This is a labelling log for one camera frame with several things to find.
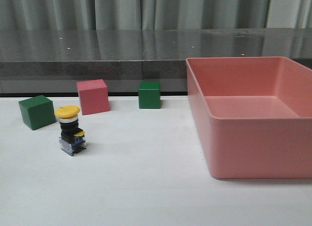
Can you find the yellow push button switch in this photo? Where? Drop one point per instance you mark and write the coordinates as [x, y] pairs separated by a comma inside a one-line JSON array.
[[72, 138]]

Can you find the right green wooden cube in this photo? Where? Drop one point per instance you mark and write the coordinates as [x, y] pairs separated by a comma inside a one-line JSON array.
[[149, 95]]

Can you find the green wooden cube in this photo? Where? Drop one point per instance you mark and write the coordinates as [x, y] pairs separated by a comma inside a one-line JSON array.
[[149, 95], [37, 112]]

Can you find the pink wooden cube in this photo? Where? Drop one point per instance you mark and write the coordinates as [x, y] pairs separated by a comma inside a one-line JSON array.
[[93, 96]]

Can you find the pink plastic bin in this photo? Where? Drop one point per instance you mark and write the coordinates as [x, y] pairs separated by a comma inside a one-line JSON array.
[[253, 115]]

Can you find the left green wooden cube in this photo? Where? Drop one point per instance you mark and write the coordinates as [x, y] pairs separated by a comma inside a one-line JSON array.
[[37, 112]]

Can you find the dark grey glossy counter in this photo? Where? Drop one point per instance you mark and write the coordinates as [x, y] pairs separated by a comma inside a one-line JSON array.
[[52, 62]]

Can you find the grey curtain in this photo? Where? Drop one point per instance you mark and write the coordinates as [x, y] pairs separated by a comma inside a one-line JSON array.
[[153, 14]]

